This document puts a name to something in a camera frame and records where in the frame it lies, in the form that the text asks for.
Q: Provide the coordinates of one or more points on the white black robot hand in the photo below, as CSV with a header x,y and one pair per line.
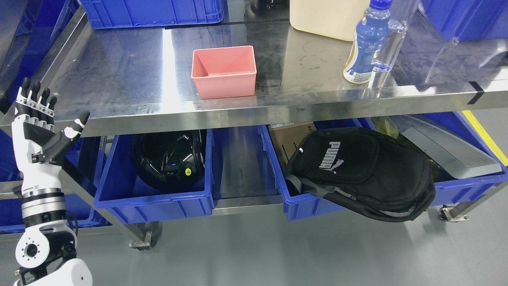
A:
x,y
39,150

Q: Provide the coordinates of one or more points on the pink plastic storage box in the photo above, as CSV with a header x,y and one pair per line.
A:
x,y
224,72

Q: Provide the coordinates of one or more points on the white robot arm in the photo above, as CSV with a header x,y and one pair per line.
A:
x,y
46,252

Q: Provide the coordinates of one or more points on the cardboard box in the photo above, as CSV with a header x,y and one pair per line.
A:
x,y
286,138

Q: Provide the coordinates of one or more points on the blue crate far left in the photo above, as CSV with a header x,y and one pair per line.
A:
x,y
85,155

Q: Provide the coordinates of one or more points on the blue crate with helmet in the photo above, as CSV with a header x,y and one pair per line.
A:
x,y
130,200

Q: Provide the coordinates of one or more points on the stainless steel table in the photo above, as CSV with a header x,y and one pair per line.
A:
x,y
139,80

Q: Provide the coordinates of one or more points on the black helmet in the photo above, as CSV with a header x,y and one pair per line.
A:
x,y
170,161

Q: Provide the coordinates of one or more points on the blue crate top left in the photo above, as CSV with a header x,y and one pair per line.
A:
x,y
109,14

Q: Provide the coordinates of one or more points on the black Puma backpack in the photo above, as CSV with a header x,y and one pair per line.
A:
x,y
364,171

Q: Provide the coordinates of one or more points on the blue drink bottle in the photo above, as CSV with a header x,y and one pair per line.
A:
x,y
370,35

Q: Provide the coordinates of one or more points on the clear plastic bottle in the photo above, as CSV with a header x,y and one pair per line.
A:
x,y
402,14

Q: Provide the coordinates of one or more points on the grey flat panel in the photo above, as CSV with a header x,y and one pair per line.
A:
x,y
456,156

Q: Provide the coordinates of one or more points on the blue crate with backpack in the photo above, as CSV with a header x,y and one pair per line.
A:
x,y
449,190

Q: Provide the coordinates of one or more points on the blue crate top right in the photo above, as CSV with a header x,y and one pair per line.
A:
x,y
467,20

